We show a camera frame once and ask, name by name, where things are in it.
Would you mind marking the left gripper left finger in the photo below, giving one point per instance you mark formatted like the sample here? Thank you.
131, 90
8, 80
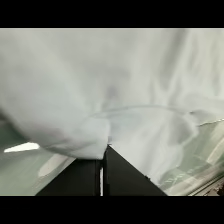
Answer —
78, 180

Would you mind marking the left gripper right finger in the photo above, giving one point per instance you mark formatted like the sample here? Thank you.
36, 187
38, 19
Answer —
128, 176

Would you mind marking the white shirt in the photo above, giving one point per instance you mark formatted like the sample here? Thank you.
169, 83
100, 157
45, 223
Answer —
100, 83

